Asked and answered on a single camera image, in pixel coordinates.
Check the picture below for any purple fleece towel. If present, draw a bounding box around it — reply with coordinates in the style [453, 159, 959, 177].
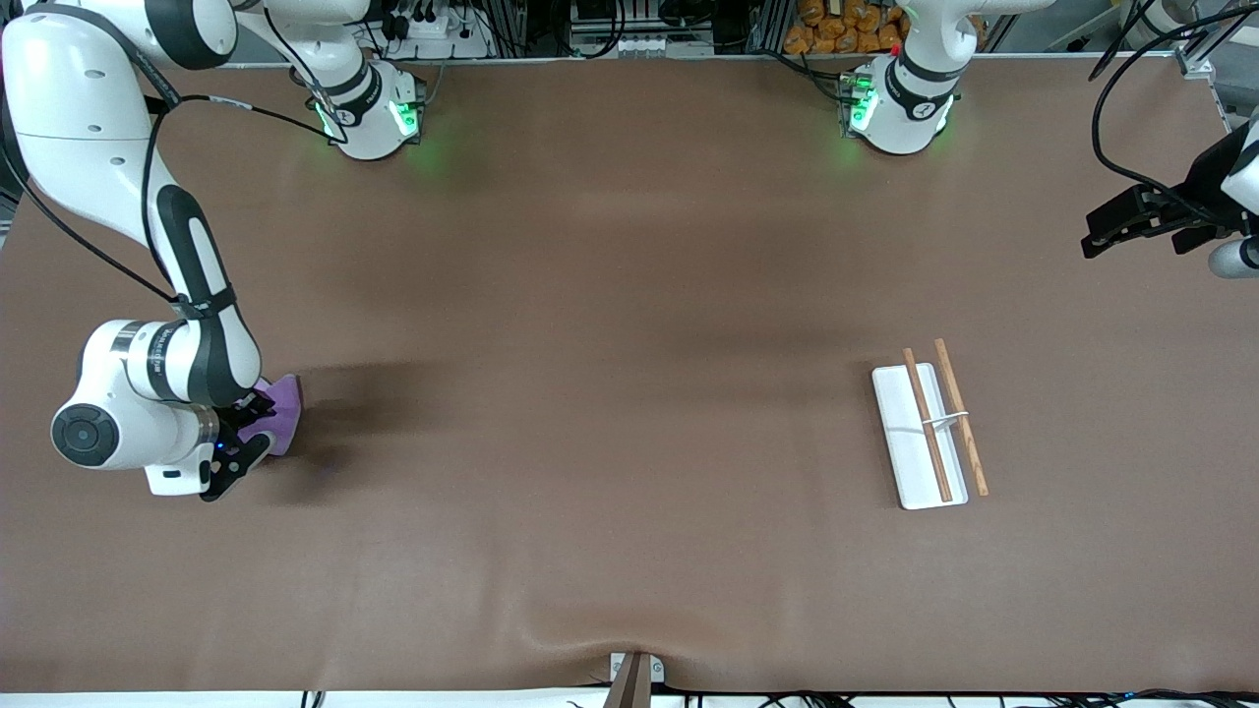
[251, 374, 304, 458]

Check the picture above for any white rectangular tray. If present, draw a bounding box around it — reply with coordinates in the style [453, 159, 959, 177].
[871, 338, 989, 511]

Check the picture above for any orange packets pile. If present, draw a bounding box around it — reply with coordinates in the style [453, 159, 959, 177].
[784, 0, 985, 56]

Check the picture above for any white power strip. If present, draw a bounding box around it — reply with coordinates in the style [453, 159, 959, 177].
[379, 0, 488, 60]

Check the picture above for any white terminal block row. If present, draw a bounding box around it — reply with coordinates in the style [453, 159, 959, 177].
[580, 34, 709, 58]

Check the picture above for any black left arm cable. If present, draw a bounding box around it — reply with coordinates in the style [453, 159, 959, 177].
[1087, 0, 1259, 207]

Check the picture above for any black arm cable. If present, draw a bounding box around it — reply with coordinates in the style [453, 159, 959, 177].
[0, 0, 350, 306]
[1087, 0, 1259, 207]

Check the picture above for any aluminium frame profile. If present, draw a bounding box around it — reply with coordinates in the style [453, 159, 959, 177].
[1175, 28, 1232, 82]

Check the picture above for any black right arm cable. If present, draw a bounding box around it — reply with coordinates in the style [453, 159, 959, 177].
[0, 0, 350, 306]

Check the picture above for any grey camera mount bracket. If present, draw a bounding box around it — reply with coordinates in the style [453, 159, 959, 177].
[602, 651, 666, 708]

